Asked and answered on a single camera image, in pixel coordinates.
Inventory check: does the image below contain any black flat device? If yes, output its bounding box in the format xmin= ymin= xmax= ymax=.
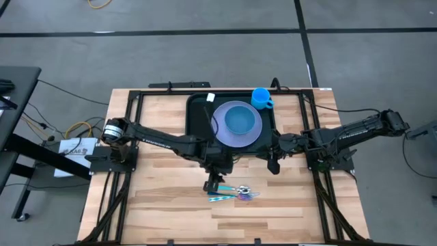
xmin=0 ymin=78 xmax=16 ymax=94

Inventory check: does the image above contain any black aluminium table frame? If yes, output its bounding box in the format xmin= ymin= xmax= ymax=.
xmin=80 ymin=87 xmax=371 ymax=246

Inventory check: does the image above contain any grey furniture piece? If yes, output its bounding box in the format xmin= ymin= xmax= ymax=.
xmin=407 ymin=119 xmax=437 ymax=141

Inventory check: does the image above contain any long black bar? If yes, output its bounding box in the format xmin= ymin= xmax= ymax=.
xmin=147 ymin=81 xmax=212 ymax=90

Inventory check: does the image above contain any dark green plastic tray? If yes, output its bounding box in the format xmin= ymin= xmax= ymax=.
xmin=185 ymin=91 xmax=277 ymax=156

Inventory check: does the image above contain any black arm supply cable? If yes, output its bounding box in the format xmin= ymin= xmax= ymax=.
xmin=302 ymin=96 xmax=382 ymax=119

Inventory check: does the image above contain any white printed paper sheet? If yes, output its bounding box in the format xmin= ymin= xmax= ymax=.
xmin=53 ymin=137 xmax=98 ymax=178

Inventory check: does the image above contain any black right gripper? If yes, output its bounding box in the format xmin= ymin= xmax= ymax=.
xmin=266 ymin=126 xmax=307 ymax=176

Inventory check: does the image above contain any spoon with teal handle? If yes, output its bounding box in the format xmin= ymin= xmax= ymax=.
xmin=216 ymin=184 xmax=252 ymax=195

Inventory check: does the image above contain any lilac round plate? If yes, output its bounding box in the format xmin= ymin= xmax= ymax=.
xmin=211 ymin=100 xmax=263 ymax=148

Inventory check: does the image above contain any fork with teal handle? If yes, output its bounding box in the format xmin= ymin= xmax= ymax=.
xmin=207 ymin=191 xmax=254 ymax=202

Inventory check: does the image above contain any yellow cable bundle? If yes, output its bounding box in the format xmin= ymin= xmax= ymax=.
xmin=20 ymin=115 xmax=94 ymax=139

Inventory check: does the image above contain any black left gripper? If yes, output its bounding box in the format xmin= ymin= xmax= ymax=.
xmin=200 ymin=145 xmax=237 ymax=193

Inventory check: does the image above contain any black desk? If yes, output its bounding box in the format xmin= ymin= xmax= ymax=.
xmin=0 ymin=66 xmax=92 ymax=221

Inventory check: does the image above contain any yellow floor cable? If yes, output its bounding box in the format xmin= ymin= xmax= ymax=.
xmin=87 ymin=0 xmax=113 ymax=10

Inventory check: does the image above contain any bright blue plastic cup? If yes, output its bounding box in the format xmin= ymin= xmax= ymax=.
xmin=251 ymin=87 xmax=275 ymax=111

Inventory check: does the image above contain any thin black floor cable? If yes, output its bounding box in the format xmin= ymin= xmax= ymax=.
xmin=36 ymin=79 xmax=111 ymax=106
xmin=401 ymin=136 xmax=437 ymax=180

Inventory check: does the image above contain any blue round bowl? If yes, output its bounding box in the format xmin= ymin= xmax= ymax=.
xmin=224 ymin=105 xmax=256 ymax=135

